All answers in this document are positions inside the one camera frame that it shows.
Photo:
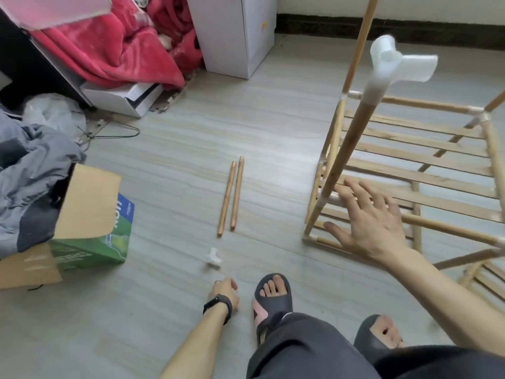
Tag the person's left hand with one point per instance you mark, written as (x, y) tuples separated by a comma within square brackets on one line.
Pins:
[(225, 289)]

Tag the person's right hand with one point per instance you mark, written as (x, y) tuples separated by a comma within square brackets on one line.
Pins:
[(372, 226)]

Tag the single white connector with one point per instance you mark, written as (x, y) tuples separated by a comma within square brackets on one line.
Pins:
[(213, 257), (308, 234), (500, 243), (483, 115), (394, 67)]

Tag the person's left forearm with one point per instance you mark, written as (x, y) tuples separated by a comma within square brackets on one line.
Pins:
[(197, 347)]

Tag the person's black sandal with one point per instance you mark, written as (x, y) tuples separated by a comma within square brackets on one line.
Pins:
[(367, 343), (274, 311)]

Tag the black smartwatch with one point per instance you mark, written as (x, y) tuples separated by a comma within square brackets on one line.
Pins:
[(218, 305)]

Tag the green cardboard box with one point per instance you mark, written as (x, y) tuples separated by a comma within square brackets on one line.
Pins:
[(95, 244)]

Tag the flat white box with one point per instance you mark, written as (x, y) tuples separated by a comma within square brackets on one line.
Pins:
[(118, 100)]

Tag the grey jacket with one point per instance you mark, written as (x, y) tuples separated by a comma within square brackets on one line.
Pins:
[(31, 189)]

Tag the white box cabinet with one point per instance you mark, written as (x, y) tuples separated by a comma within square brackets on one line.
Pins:
[(229, 31)]

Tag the white plastic bag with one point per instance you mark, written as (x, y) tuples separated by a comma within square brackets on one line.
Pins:
[(51, 113)]

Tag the red fleece blanket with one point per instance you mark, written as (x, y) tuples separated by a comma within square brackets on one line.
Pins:
[(110, 43)]

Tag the white plastic door panel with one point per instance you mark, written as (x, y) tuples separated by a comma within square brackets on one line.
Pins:
[(47, 8)]

